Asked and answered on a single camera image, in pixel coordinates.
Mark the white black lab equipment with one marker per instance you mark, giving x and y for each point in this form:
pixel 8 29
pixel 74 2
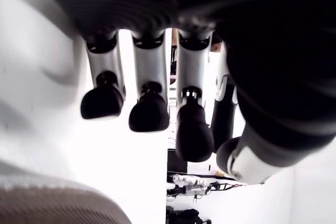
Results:
pixel 189 182

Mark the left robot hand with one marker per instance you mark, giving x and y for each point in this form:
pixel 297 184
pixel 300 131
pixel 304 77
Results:
pixel 262 51

